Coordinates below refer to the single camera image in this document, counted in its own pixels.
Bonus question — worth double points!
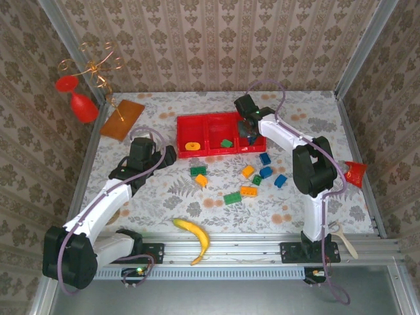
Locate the aluminium table side rail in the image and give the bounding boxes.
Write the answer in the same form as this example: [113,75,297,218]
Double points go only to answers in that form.
[65,103,111,230]
[334,91,388,239]

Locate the gold wire stand wooden base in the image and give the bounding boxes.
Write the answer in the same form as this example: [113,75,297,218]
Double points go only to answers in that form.
[58,41,146,142]

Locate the white slotted cable duct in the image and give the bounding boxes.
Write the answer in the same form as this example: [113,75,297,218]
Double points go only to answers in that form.
[94,266,306,280]

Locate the aluminium frame post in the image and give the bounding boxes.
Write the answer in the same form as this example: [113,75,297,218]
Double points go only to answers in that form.
[334,0,400,99]

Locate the beige wooden utensil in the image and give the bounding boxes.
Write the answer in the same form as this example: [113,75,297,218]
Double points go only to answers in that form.
[327,221,359,260]

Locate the aluminium crosswise frame rail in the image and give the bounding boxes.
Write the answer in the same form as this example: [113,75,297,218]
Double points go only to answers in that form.
[47,233,403,265]

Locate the red plastic packet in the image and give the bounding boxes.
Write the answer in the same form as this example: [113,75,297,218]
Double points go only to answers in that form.
[343,160,369,188]

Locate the red plastic goblet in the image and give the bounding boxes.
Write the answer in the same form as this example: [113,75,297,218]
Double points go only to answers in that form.
[54,74,100,124]

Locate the yellow banana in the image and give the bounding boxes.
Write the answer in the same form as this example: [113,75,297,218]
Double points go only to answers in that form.
[173,218,211,266]

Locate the red three-compartment bin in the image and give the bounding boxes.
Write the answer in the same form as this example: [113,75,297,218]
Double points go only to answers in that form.
[176,111,267,160]

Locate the gold wire ornament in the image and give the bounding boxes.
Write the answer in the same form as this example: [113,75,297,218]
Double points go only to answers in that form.
[37,0,114,106]

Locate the small black controller board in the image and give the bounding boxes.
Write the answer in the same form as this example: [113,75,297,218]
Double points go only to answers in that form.
[304,267,332,285]
[121,267,148,285]

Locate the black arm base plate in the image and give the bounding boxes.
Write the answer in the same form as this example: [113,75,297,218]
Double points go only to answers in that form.
[280,241,341,263]
[106,243,165,264]

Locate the grey metal panel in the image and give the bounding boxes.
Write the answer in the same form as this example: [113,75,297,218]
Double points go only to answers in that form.
[29,264,420,315]

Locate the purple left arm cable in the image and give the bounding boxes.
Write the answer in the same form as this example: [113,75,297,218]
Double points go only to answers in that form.
[58,126,167,296]

